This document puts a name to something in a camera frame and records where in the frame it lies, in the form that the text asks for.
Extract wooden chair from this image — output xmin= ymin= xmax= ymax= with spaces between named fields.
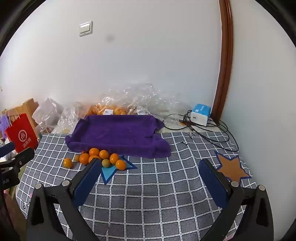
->
xmin=1 ymin=98 xmax=40 ymax=128

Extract white light switch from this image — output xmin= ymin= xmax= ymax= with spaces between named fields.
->
xmin=79 ymin=21 xmax=93 ymax=37

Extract blue paper star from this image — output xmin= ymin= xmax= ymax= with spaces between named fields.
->
xmin=101 ymin=155 xmax=137 ymax=185

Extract purple cloth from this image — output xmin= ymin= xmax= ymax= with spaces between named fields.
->
xmin=65 ymin=115 xmax=171 ymax=158

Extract clear bag of oranges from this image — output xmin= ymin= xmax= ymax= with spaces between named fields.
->
xmin=87 ymin=83 xmax=185 ymax=118

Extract black cables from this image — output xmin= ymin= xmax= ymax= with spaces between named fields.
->
xmin=162 ymin=111 xmax=240 ymax=152

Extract clear plastic bag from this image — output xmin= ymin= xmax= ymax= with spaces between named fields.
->
xmin=57 ymin=102 xmax=93 ymax=135

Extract grey plastic bag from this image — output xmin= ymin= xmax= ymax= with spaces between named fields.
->
xmin=32 ymin=98 xmax=64 ymax=128

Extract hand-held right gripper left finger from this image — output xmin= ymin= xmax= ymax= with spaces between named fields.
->
xmin=26 ymin=158 xmax=103 ymax=241

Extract purple bag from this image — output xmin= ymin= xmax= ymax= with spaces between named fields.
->
xmin=0 ymin=116 xmax=12 ymax=139

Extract pile of small oranges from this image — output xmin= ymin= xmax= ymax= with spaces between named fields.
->
xmin=63 ymin=147 xmax=127 ymax=171

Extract brown wooden door frame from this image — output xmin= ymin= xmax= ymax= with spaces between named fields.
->
xmin=211 ymin=0 xmax=234 ymax=121

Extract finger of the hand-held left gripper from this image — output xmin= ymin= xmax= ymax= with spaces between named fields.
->
xmin=5 ymin=148 xmax=35 ymax=168
xmin=0 ymin=142 xmax=16 ymax=158

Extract red paper bag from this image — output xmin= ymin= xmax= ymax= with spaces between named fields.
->
xmin=5 ymin=113 xmax=38 ymax=153

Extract blue and white box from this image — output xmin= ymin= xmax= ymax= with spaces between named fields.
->
xmin=191 ymin=103 xmax=211 ymax=126

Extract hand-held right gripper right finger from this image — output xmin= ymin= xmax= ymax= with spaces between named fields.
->
xmin=199 ymin=159 xmax=274 ymax=241

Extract orange star with blue edge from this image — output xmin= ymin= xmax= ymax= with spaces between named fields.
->
xmin=214 ymin=151 xmax=252 ymax=183

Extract grey checked cloth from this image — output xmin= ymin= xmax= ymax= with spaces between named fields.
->
xmin=15 ymin=130 xmax=262 ymax=241

